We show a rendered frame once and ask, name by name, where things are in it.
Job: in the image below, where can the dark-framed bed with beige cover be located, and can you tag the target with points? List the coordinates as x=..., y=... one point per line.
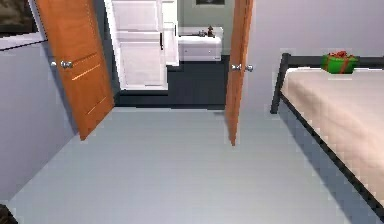
x=343, y=110

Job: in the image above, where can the orange wooden room door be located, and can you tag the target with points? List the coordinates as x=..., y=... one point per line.
x=237, y=40
x=78, y=50

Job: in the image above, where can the small dark bottle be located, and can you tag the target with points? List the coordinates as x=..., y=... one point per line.
x=210, y=31

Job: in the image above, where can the dark framed wall picture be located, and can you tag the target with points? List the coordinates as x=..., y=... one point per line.
x=15, y=15
x=210, y=1

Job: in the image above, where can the white sink cabinet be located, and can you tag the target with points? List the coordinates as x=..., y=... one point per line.
x=199, y=46

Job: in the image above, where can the white panelled room door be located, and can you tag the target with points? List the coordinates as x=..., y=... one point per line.
x=141, y=46

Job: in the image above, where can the green gift box red ribbon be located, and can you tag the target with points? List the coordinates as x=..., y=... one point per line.
x=338, y=63

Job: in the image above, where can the silver round door knob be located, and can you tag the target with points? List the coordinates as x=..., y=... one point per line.
x=66, y=64
x=237, y=67

